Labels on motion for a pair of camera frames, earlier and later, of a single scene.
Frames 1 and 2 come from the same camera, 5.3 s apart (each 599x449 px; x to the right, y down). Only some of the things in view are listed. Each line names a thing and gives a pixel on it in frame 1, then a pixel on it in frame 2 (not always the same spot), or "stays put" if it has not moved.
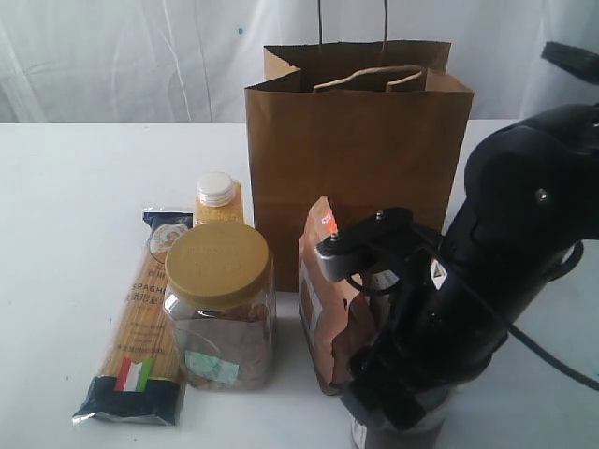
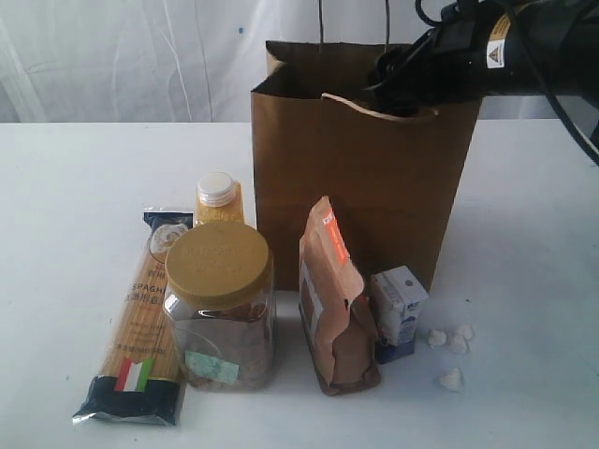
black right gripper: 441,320 -> 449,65
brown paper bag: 376,127 stays put
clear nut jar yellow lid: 219,295 stays put
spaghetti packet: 142,379 stays put
